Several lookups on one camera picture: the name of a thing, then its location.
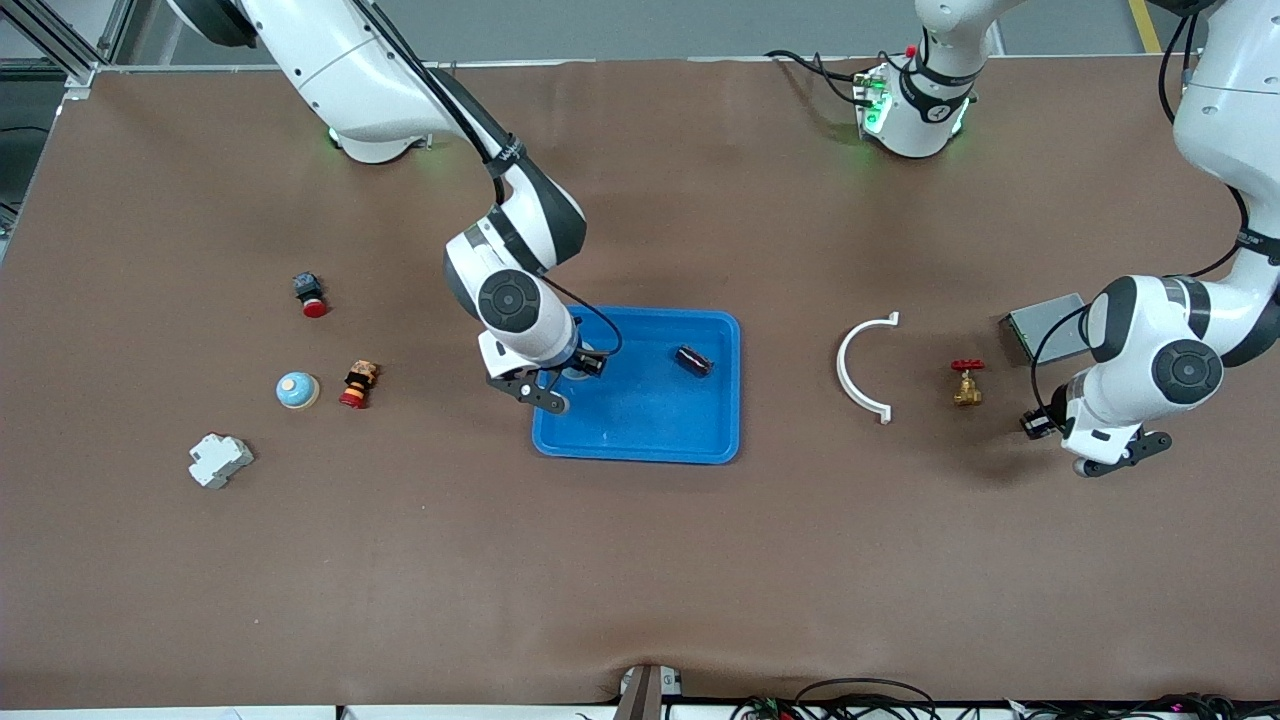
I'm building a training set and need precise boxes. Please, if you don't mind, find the blue plastic tray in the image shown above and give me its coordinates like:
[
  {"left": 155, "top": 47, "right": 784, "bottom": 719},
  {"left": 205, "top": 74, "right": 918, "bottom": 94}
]
[{"left": 531, "top": 304, "right": 742, "bottom": 466}]

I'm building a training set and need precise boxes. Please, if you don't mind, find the grey metal box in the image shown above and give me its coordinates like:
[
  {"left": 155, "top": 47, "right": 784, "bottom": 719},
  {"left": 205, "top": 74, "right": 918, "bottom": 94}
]
[{"left": 998, "top": 292, "right": 1093, "bottom": 368}]

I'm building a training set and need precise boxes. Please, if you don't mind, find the red yellow emergency button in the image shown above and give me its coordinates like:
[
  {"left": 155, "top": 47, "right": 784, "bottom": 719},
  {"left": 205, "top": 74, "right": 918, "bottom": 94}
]
[{"left": 338, "top": 360, "right": 380, "bottom": 411}]

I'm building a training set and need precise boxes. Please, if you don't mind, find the white curved pipe clamp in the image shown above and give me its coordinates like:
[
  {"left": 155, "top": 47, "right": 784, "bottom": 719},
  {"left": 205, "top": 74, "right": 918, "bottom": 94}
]
[{"left": 835, "top": 311, "right": 901, "bottom": 426}]

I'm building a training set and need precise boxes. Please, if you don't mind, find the black red push button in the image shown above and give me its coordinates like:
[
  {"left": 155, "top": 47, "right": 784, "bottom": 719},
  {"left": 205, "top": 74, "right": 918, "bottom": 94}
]
[{"left": 292, "top": 271, "right": 330, "bottom": 320}]

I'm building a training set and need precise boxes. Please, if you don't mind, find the brown table mat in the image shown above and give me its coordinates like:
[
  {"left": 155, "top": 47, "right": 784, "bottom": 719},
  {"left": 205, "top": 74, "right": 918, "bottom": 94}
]
[{"left": 0, "top": 55, "right": 1280, "bottom": 706}]

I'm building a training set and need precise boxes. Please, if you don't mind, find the white circuit breaker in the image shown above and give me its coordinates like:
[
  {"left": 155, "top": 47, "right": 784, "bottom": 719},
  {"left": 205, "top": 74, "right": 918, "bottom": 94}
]
[{"left": 188, "top": 432, "right": 256, "bottom": 490}]

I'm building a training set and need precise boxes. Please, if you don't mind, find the tangled cable bundle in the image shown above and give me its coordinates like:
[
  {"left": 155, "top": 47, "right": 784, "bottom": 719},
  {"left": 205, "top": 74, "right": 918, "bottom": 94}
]
[{"left": 1000, "top": 690, "right": 1280, "bottom": 720}]

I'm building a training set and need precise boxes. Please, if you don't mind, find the black looped cable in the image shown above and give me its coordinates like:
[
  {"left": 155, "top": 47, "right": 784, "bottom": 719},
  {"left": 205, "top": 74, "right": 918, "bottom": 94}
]
[{"left": 795, "top": 678, "right": 938, "bottom": 720}]

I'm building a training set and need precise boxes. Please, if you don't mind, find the grey camera bracket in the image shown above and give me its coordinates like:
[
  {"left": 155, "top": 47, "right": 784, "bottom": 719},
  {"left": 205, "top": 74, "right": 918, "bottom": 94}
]
[{"left": 612, "top": 663, "right": 683, "bottom": 720}]

